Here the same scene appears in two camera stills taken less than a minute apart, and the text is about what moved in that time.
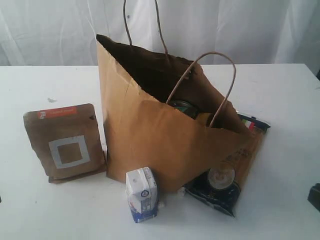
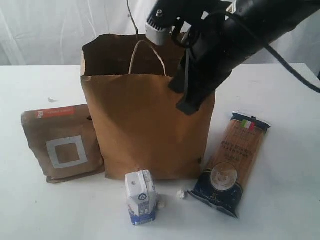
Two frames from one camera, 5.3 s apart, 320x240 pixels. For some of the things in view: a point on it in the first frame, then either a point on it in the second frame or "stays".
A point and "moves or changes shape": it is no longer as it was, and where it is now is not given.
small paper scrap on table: [51, 100] stays
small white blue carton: [142, 193] stays
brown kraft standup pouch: [67, 141] stays
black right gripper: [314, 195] to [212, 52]
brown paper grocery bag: [160, 113] moves or changes shape
